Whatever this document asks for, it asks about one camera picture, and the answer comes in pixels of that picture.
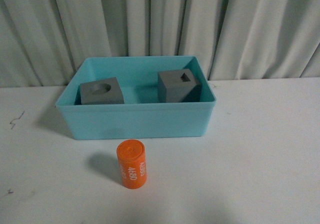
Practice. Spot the gray cube square hole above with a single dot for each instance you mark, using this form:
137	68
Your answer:
178	86

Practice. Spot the gray cube round hole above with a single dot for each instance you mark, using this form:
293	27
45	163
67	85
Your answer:
106	91

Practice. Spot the orange cylinder part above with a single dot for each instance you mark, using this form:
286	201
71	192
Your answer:
132	163

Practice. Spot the light blue plastic box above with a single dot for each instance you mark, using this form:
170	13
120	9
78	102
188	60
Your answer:
141	115

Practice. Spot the white pleated curtain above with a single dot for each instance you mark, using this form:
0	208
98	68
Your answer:
44	42

